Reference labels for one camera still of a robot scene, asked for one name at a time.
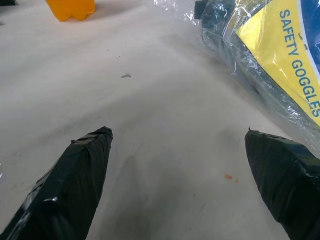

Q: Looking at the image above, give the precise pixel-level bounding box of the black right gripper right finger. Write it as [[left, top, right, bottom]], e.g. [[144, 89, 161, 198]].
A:
[[244, 126, 320, 240]]

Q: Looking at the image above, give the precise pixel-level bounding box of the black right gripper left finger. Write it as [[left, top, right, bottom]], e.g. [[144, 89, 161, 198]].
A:
[[0, 126, 114, 240]]

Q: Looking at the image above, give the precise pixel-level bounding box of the clear plastic wrapper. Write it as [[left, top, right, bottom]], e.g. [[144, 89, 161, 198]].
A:
[[0, 162, 8, 185]]

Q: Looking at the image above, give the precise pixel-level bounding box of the bagged safety goggles pack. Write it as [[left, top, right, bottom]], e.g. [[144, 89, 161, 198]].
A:
[[153, 0, 320, 137]]

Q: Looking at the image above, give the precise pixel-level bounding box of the orange plastic bottle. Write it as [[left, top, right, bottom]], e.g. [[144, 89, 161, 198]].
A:
[[45, 0, 96, 22]]

